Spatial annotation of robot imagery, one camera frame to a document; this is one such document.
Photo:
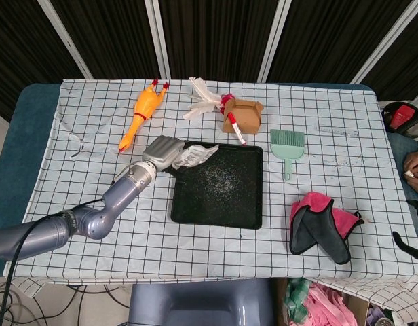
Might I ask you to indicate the red fluffy toy piece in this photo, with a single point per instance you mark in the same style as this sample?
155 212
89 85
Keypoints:
225 100

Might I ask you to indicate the cardboard box with cloths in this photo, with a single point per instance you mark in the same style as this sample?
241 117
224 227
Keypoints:
317 304

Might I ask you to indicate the clear plastic ruler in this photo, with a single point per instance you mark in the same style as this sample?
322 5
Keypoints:
336 131

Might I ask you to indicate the bystander bare hand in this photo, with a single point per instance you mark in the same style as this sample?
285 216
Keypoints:
416 166

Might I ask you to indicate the white feather toy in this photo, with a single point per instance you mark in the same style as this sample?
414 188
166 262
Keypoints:
205 100

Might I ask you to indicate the red black device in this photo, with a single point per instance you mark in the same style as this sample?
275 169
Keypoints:
402 117

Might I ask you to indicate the white paper packet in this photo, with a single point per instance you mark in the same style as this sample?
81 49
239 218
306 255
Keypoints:
195 156

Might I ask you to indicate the brown cardboard gable box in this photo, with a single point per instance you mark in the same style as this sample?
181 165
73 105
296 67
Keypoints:
246 117

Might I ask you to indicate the red white marker pen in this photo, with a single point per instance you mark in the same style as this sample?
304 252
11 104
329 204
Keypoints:
234 125

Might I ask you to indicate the black baking tray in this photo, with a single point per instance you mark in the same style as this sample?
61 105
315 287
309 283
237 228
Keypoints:
217 193

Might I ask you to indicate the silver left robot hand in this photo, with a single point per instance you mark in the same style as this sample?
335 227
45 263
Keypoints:
163 151

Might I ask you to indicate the white aluminium partition post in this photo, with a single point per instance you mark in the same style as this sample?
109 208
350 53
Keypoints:
158 39
274 39
387 39
64 39

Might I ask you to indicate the blue-grey robot torso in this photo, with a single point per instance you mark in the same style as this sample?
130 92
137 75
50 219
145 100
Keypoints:
202 304

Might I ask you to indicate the pink grey folded cloth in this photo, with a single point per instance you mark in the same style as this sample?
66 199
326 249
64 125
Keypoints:
314 224

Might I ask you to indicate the green mini hand brush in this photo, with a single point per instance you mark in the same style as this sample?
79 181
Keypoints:
287 147

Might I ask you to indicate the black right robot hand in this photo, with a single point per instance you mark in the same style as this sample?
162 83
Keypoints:
407 246

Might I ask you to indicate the yellow rubber chicken toy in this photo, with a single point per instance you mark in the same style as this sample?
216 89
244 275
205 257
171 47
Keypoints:
146 103

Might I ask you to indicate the white black checkered tablecloth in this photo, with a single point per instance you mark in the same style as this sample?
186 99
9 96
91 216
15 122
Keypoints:
127 251

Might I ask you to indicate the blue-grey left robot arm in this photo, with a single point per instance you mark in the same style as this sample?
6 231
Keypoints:
93 220

